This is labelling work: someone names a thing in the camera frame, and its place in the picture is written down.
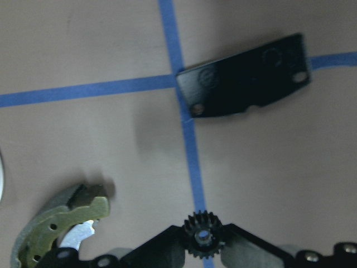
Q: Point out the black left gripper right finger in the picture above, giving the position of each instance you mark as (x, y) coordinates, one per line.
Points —
(243, 249)

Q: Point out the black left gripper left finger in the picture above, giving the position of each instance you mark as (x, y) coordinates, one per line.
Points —
(163, 250)

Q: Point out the black bearing gear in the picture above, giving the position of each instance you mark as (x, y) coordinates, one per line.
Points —
(203, 234)

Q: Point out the green brake shoe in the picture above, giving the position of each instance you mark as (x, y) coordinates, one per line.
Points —
(71, 206)

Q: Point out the black brake pad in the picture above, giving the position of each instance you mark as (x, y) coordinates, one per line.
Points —
(257, 77)

